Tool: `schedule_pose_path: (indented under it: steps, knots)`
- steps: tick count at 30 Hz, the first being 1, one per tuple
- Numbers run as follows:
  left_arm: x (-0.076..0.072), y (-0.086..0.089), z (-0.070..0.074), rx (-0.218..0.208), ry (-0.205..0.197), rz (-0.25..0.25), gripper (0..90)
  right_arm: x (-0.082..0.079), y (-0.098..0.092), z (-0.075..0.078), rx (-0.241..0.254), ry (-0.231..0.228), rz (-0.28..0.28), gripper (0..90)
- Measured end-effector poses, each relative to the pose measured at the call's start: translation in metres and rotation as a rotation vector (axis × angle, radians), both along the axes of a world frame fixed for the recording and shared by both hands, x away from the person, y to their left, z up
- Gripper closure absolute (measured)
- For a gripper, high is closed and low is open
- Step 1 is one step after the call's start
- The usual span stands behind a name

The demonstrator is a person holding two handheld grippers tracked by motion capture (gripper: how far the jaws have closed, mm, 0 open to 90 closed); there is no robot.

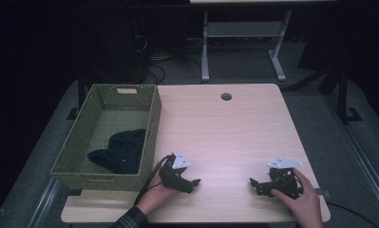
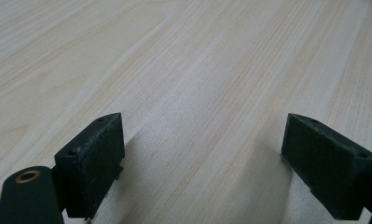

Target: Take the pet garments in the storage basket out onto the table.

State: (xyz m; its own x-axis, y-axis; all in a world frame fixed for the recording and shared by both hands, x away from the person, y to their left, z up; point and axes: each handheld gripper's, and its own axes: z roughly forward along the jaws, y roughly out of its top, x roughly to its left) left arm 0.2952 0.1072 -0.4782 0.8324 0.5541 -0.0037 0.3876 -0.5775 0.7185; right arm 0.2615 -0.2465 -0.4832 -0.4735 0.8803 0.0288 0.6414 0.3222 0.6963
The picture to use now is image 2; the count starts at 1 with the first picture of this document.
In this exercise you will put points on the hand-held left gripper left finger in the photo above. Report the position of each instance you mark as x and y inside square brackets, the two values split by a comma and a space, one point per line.
[90, 161]

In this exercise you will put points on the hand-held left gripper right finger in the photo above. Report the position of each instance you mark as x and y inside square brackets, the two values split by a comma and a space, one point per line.
[326, 165]

